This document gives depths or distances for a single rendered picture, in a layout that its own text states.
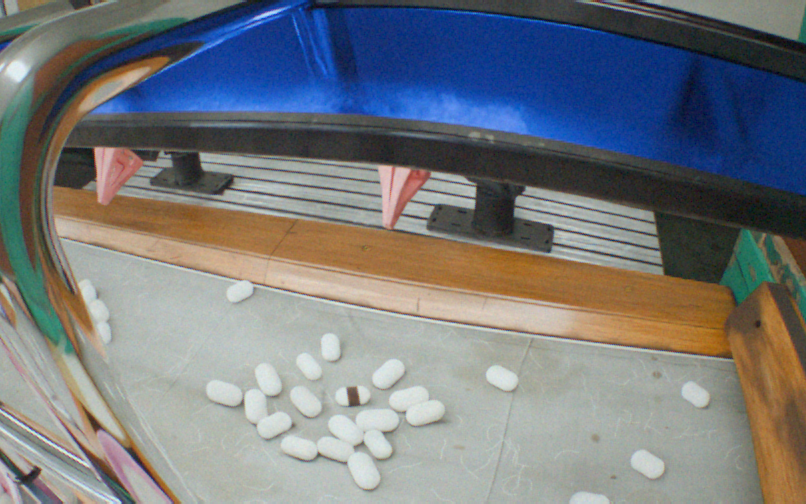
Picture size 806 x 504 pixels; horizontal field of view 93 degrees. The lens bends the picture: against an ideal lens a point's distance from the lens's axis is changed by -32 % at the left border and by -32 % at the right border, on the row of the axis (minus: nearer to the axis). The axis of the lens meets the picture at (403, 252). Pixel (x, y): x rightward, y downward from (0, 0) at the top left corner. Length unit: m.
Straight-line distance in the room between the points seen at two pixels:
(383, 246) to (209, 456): 0.33
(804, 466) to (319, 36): 0.43
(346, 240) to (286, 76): 0.46
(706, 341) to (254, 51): 0.54
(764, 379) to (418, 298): 0.38
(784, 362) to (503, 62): 0.38
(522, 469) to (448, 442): 0.07
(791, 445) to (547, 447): 0.22
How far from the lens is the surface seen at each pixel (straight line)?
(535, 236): 0.82
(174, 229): 0.74
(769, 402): 0.48
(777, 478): 0.45
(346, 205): 0.90
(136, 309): 0.66
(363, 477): 0.42
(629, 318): 0.58
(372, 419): 0.45
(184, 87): 0.23
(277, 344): 0.55
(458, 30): 0.19
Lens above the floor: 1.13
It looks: 36 degrees down
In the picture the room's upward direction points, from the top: straight up
